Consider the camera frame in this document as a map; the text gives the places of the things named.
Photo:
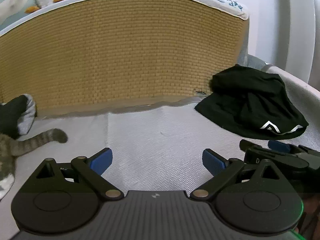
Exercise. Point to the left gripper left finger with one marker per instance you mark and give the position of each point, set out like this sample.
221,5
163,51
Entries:
90,170

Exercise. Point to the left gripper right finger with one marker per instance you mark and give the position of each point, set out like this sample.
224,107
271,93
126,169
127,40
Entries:
224,173

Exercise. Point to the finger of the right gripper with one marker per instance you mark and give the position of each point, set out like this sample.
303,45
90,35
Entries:
279,146
249,147

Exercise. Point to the black printed sweatshirt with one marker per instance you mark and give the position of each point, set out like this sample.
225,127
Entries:
252,104

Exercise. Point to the grey tabby cat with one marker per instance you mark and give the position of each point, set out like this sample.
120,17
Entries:
11,149

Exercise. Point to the black grey folded garment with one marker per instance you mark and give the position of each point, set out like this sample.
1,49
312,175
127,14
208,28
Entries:
17,116

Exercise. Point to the woven tan upright mattress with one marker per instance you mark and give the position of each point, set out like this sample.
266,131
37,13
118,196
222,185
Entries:
85,52

